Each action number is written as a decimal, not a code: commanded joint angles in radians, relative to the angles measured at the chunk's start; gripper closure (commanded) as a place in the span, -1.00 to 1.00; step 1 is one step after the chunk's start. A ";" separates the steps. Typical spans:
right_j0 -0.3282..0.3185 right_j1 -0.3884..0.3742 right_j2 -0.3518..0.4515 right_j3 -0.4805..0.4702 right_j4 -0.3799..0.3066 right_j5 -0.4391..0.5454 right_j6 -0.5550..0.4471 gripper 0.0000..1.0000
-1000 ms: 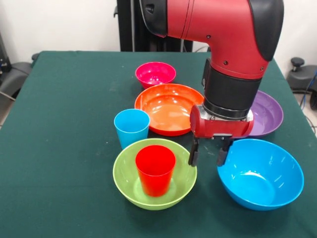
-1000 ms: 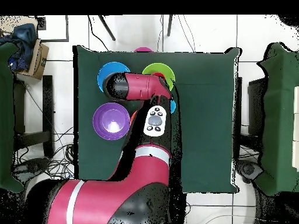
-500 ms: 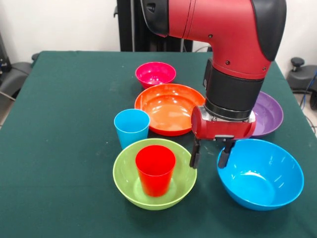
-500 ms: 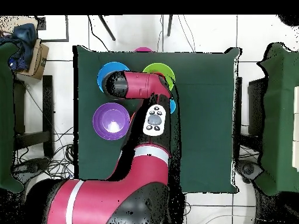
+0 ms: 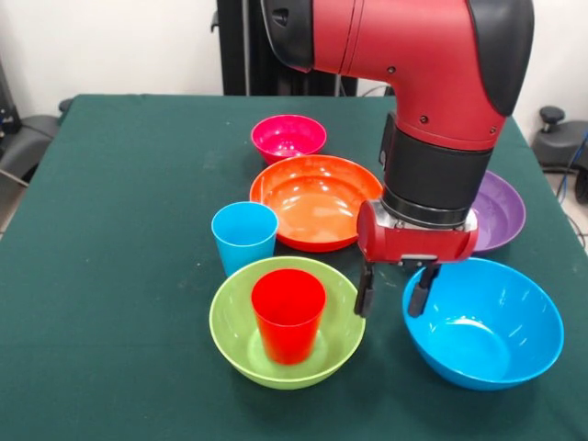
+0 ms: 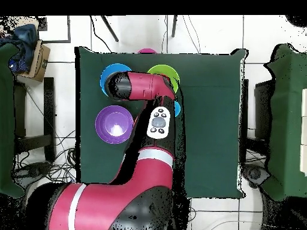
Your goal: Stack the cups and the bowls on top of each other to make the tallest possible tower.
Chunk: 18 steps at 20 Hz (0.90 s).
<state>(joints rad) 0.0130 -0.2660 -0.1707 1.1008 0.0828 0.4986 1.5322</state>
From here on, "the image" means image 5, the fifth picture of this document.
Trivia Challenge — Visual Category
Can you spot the red cup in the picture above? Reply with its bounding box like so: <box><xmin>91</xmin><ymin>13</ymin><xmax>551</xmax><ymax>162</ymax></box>
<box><xmin>251</xmin><ymin>268</ymin><xmax>328</xmax><ymax>367</ymax></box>

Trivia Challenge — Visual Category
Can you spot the small pink bowl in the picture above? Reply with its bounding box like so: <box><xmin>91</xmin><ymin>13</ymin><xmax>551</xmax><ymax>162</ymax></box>
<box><xmin>250</xmin><ymin>114</ymin><xmax>328</xmax><ymax>165</ymax></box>

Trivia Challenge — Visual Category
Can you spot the black chair base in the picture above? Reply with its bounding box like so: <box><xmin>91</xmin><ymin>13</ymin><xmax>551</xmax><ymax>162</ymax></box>
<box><xmin>0</xmin><ymin>59</ymin><xmax>74</xmax><ymax>185</ymax></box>
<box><xmin>531</xmin><ymin>106</ymin><xmax>588</xmax><ymax>174</ymax></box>

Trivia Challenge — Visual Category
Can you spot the blue cup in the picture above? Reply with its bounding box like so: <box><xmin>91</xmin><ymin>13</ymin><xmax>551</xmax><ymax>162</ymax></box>
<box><xmin>210</xmin><ymin>201</ymin><xmax>280</xmax><ymax>277</ymax></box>

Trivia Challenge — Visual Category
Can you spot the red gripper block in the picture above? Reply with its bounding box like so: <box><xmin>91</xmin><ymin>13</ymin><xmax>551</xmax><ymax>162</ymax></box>
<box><xmin>353</xmin><ymin>198</ymin><xmax>481</xmax><ymax>320</ymax></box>

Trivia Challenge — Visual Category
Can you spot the purple bowl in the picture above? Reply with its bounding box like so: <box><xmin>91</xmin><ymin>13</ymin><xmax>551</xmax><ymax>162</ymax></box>
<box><xmin>469</xmin><ymin>170</ymin><xmax>526</xmax><ymax>255</ymax></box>

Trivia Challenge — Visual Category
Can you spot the orange bowl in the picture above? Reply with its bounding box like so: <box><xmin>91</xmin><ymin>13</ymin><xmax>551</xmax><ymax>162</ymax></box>
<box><xmin>249</xmin><ymin>154</ymin><xmax>385</xmax><ymax>254</ymax></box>

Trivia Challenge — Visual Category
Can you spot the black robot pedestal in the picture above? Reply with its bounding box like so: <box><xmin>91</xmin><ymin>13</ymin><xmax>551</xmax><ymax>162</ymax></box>
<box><xmin>210</xmin><ymin>0</ymin><xmax>360</xmax><ymax>97</ymax></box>

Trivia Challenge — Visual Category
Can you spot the blue bowl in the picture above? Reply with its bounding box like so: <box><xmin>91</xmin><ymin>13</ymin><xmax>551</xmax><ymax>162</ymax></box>
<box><xmin>401</xmin><ymin>256</ymin><xmax>566</xmax><ymax>392</ymax></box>

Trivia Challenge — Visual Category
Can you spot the dark green table cloth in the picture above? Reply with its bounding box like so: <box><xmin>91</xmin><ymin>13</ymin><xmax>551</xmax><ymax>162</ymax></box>
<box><xmin>0</xmin><ymin>94</ymin><xmax>588</xmax><ymax>441</ymax></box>

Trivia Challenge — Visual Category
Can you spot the green bowl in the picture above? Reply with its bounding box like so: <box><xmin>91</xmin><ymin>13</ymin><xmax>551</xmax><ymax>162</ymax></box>
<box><xmin>209</xmin><ymin>255</ymin><xmax>368</xmax><ymax>391</ymax></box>

